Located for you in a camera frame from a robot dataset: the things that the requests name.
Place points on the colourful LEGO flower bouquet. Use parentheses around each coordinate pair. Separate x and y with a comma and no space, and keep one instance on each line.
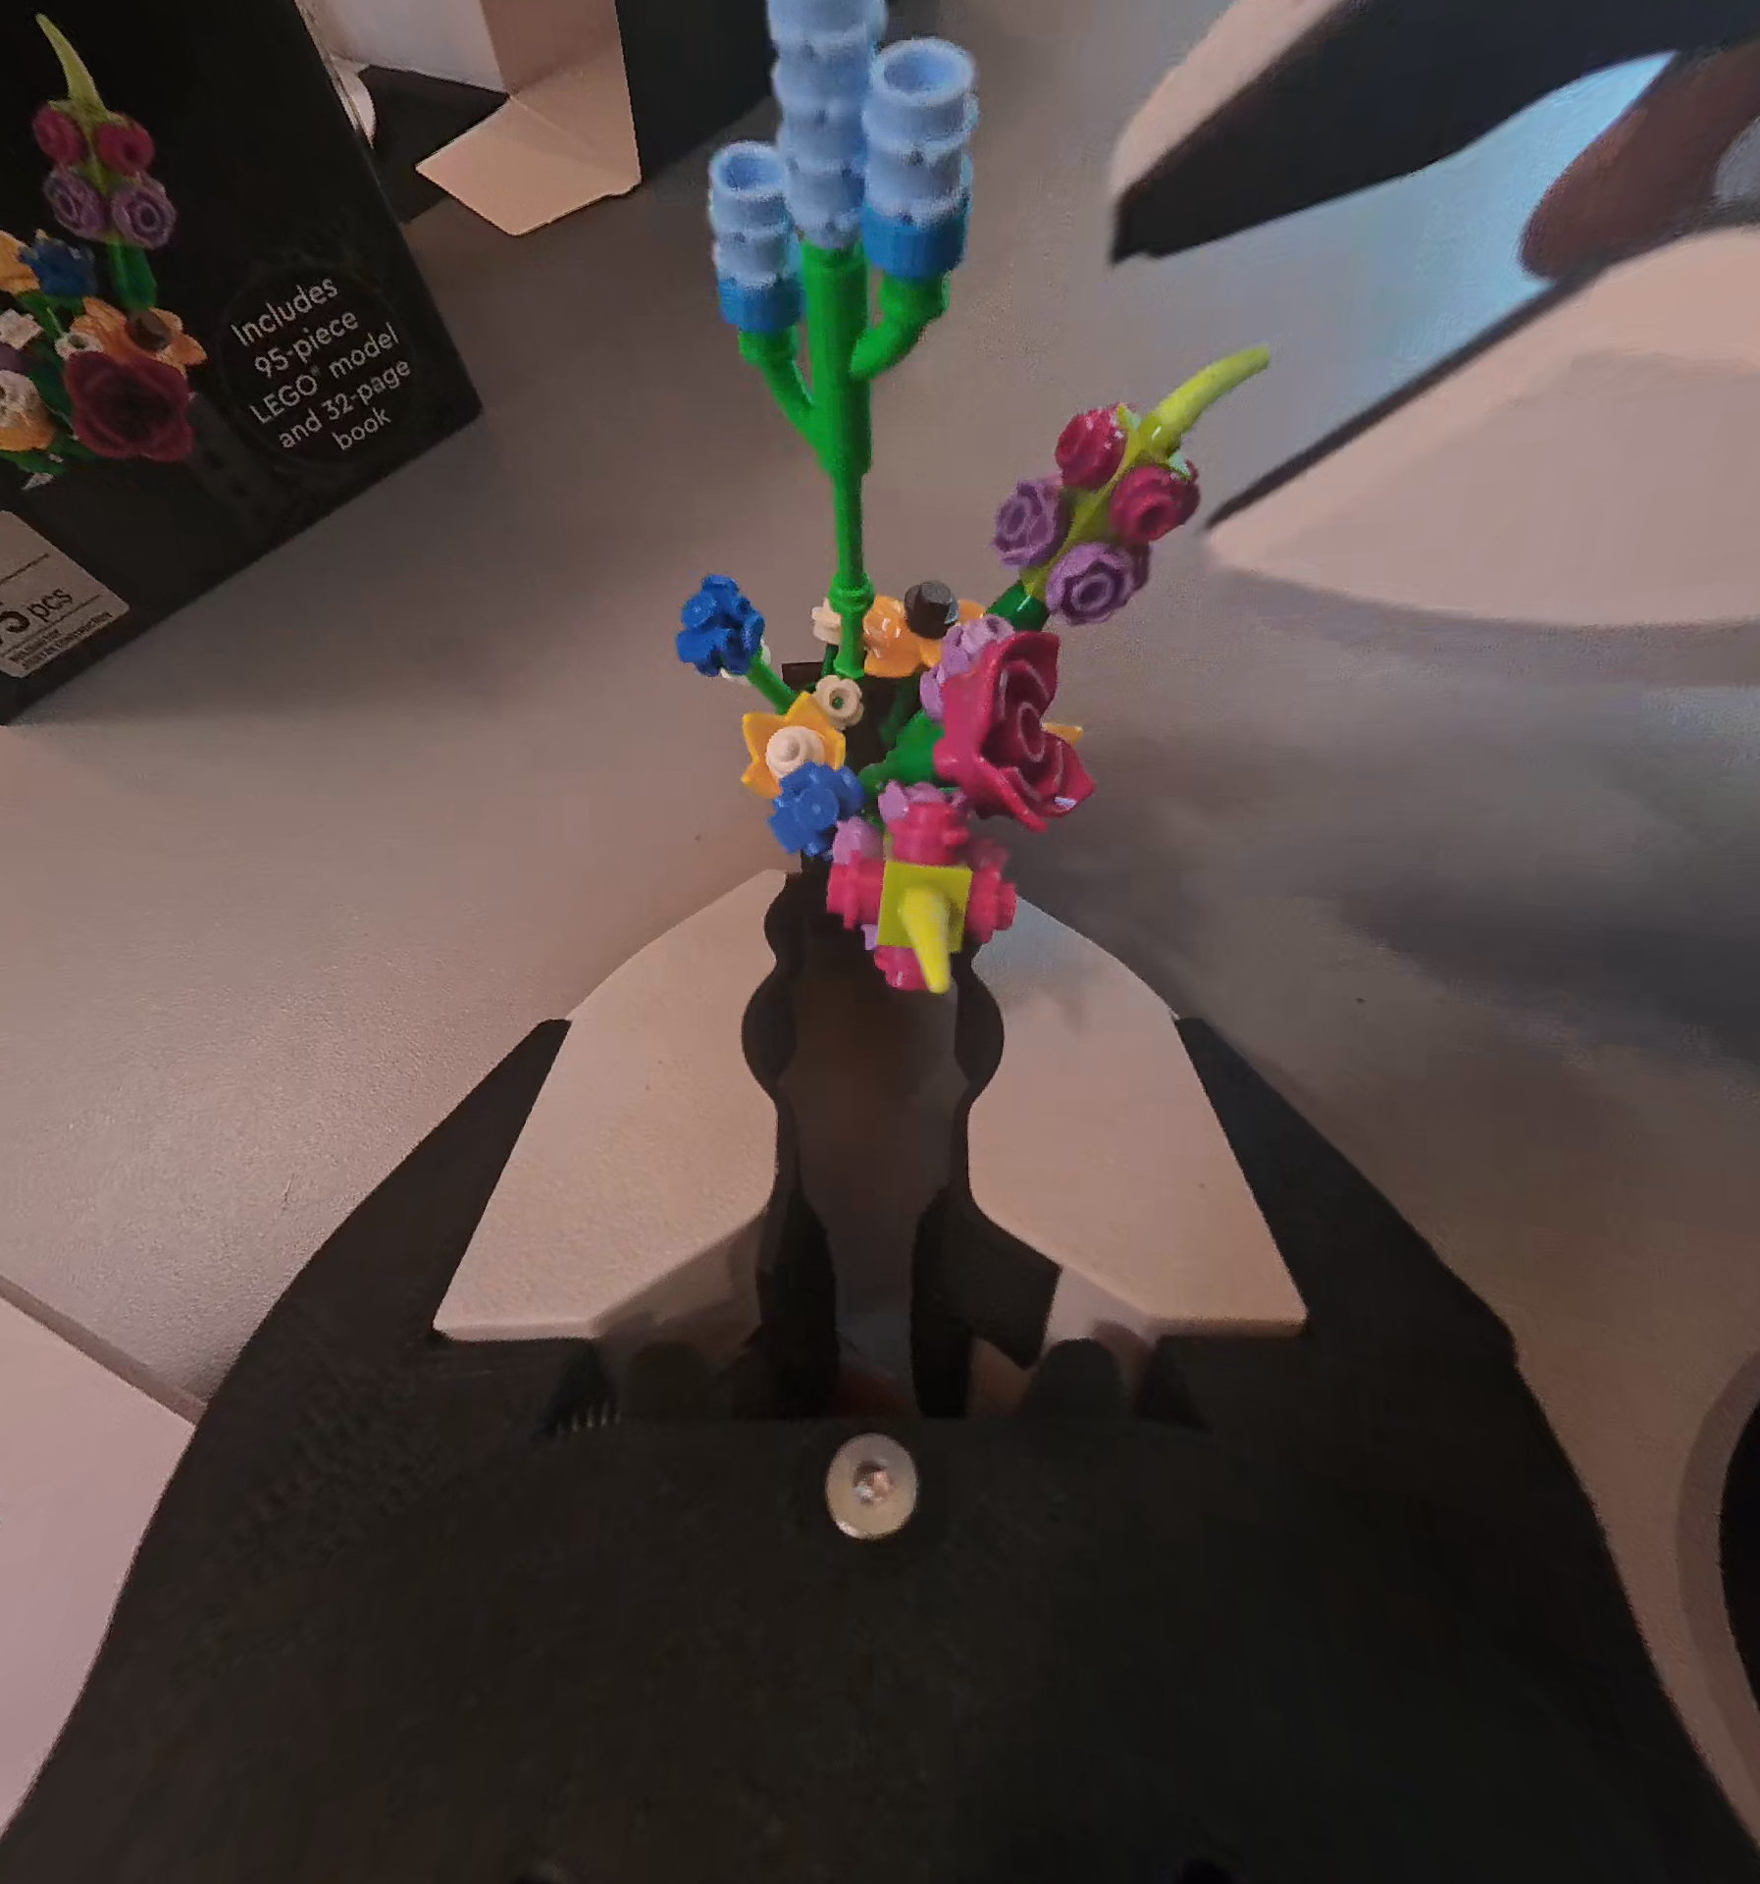
(1006,727)

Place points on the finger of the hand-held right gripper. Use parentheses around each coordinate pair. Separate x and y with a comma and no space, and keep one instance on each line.
(1557,471)
(1190,104)

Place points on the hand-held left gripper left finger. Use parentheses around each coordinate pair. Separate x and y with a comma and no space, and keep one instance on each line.
(632,1163)

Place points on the printed black lego box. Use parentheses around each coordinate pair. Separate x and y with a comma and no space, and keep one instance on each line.
(234,487)

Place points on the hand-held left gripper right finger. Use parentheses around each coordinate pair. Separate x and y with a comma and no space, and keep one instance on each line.
(1115,1163)

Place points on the lego instruction booklet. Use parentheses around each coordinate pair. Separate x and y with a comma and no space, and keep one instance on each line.
(43,1620)

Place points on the purple magenta lego flower stem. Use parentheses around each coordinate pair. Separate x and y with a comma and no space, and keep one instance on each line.
(1094,576)

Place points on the person's right hand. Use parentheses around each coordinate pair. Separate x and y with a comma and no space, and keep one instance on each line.
(1632,175)

